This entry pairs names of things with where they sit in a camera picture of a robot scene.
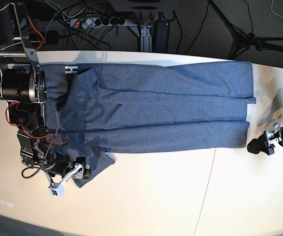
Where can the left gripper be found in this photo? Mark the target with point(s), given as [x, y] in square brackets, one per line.
[267, 143]

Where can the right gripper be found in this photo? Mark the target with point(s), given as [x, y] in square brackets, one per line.
[63, 167]

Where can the blue grey T-shirt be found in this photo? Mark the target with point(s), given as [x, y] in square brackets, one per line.
[130, 108]

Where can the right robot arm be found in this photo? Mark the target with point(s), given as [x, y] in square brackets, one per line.
[22, 86]

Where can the small white label sticker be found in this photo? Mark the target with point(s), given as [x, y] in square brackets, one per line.
[6, 203]

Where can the black power adapter brick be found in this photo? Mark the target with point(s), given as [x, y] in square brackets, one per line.
[161, 36]

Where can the aluminium table leg profile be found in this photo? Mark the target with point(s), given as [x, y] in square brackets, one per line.
[145, 38]

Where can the white power strip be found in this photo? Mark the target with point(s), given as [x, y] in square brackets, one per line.
[95, 22]

